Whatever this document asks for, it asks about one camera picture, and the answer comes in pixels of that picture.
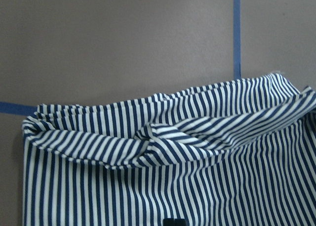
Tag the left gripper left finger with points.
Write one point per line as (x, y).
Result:
(168, 222)

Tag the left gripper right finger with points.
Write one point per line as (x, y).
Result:
(179, 222)

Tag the navy white striped polo shirt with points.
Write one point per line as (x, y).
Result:
(239, 153)

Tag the brown table cover mat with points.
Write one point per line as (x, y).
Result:
(100, 52)

